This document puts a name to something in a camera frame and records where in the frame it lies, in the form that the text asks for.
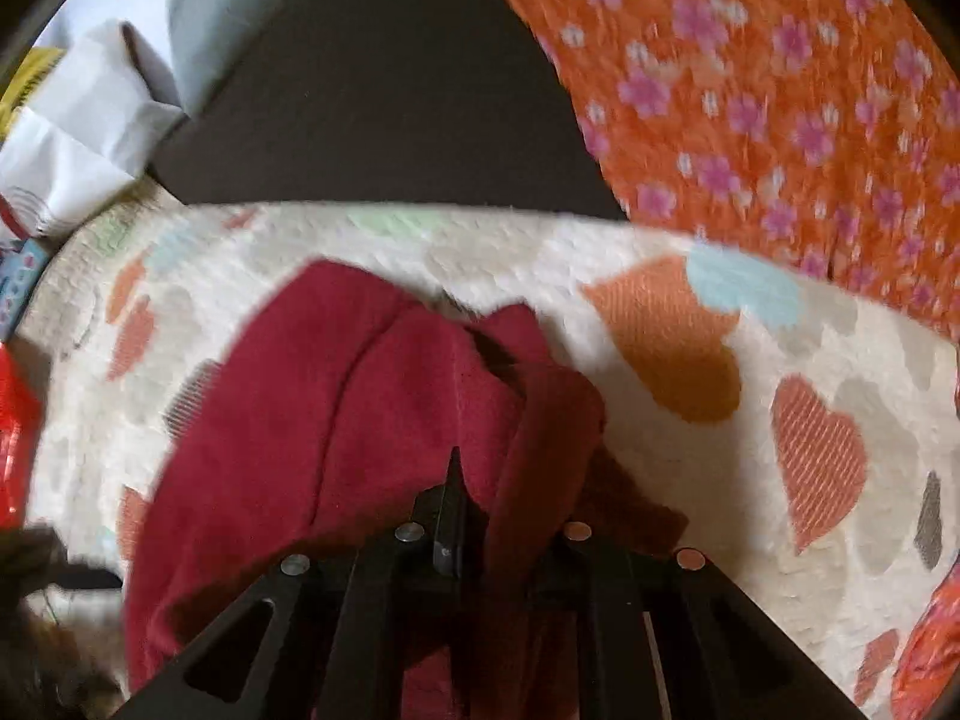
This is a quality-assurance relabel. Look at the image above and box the orange floral cloth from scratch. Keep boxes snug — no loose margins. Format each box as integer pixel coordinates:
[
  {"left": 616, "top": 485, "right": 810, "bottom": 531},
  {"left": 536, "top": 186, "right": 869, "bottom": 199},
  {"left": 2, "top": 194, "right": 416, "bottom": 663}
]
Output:
[{"left": 454, "top": 0, "right": 960, "bottom": 342}]

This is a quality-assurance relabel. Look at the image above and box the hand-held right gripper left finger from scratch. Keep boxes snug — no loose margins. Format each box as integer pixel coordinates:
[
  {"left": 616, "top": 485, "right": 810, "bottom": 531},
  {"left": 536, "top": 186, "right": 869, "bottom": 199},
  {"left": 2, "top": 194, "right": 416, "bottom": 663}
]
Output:
[{"left": 112, "top": 446, "right": 481, "bottom": 720}]

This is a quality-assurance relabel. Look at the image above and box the red plastic bag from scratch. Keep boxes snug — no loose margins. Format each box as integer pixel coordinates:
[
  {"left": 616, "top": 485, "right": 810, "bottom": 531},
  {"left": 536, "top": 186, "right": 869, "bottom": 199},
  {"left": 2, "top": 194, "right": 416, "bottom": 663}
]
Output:
[{"left": 0, "top": 341, "right": 44, "bottom": 530}]

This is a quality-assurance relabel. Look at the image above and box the yellow printed packet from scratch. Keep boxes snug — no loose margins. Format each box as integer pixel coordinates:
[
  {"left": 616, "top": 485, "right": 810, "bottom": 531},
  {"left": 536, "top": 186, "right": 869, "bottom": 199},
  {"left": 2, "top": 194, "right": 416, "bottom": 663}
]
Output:
[{"left": 0, "top": 45, "right": 70, "bottom": 140}]

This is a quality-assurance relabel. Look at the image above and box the orange patterned cloth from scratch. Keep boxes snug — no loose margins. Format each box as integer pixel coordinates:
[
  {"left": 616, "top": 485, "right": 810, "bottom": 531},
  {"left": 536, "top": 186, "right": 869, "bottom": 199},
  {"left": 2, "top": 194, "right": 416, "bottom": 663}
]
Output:
[{"left": 891, "top": 561, "right": 960, "bottom": 720}]

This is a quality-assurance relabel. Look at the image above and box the heart print blanket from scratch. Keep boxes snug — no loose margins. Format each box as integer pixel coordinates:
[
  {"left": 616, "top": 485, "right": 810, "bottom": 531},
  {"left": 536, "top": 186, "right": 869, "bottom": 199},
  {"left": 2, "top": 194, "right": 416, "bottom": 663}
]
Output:
[{"left": 15, "top": 199, "right": 960, "bottom": 720}]

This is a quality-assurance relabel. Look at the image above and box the white sheet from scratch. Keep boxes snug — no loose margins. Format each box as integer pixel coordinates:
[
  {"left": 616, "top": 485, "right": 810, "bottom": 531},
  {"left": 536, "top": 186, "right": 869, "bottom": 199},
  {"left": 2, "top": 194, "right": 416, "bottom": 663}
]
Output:
[{"left": 34, "top": 0, "right": 188, "bottom": 110}]

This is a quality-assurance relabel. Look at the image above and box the dark red garment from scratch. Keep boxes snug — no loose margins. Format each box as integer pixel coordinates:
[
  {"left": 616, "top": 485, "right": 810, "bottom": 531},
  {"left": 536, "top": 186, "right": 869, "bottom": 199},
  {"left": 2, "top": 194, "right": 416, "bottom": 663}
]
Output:
[{"left": 124, "top": 259, "right": 691, "bottom": 720}]

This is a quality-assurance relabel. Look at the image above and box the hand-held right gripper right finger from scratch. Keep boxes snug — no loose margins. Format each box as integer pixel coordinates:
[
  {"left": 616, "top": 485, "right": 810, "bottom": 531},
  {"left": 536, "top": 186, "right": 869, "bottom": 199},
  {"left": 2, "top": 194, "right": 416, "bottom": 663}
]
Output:
[{"left": 525, "top": 520, "right": 871, "bottom": 720}]

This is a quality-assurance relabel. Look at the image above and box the grey cloth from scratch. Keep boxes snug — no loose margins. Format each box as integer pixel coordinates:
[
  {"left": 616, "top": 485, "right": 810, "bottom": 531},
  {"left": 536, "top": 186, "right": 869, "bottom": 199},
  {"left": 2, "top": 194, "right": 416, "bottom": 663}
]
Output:
[{"left": 166, "top": 0, "right": 260, "bottom": 110}]

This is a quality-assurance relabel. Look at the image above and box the blue dotted box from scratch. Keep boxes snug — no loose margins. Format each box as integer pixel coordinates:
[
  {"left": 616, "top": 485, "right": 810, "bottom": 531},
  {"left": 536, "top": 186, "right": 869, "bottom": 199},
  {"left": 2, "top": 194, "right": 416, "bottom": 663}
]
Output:
[{"left": 0, "top": 236, "right": 55, "bottom": 344}]

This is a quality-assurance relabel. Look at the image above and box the white paper bag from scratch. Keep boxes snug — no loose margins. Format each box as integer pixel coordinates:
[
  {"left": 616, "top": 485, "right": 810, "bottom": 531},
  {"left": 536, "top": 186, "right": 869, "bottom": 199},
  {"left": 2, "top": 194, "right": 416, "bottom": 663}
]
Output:
[{"left": 0, "top": 19, "right": 187, "bottom": 239}]

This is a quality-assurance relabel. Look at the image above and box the dark fuzzy object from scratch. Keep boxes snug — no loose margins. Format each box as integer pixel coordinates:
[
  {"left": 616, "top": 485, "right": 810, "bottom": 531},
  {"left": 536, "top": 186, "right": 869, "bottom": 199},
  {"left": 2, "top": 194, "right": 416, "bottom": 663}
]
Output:
[{"left": 0, "top": 523, "right": 130, "bottom": 720}]

